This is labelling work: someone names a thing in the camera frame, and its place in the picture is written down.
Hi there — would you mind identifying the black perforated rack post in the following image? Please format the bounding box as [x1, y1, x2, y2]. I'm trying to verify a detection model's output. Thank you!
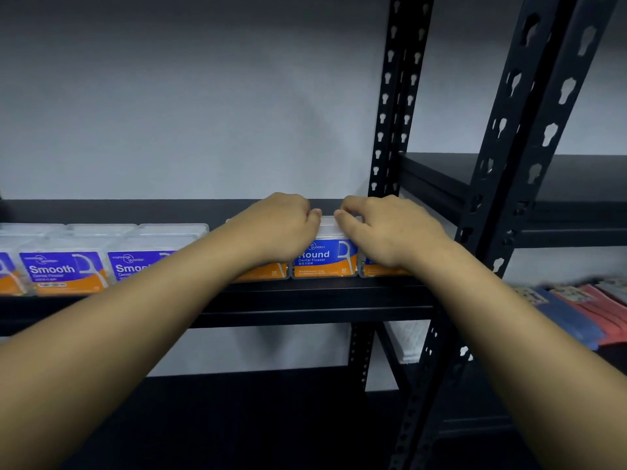
[389, 0, 621, 470]
[348, 0, 436, 393]

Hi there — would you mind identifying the person's left hand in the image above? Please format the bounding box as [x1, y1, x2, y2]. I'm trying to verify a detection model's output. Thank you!
[228, 193, 323, 279]

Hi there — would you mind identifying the pink flat packet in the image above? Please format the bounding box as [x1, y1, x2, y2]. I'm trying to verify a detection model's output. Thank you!
[550, 283, 627, 346]

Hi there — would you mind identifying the grey flat packet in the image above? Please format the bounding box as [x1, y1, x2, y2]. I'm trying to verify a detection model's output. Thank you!
[594, 278, 627, 306]

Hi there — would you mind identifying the person's right hand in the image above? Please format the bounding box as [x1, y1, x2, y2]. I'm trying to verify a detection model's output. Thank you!
[333, 194, 457, 271]

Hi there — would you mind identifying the row of flosser packs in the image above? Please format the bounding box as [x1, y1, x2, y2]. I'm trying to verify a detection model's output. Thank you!
[0, 219, 413, 297]

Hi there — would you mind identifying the person's right forearm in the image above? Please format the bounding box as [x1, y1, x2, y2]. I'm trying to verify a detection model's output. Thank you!
[409, 241, 627, 470]

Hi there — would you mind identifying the blue orange flosser box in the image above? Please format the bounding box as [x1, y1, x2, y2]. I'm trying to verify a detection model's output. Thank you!
[291, 215, 362, 280]

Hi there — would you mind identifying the person's left forearm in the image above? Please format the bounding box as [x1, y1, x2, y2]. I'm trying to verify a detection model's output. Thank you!
[0, 221, 249, 470]

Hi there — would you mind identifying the blue flat packet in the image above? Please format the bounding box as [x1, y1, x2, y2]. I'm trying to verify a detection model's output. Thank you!
[513, 286, 607, 351]

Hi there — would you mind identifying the black metal shelf board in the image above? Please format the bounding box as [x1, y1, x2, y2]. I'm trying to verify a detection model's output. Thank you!
[0, 198, 439, 337]
[398, 152, 627, 249]
[61, 365, 407, 470]

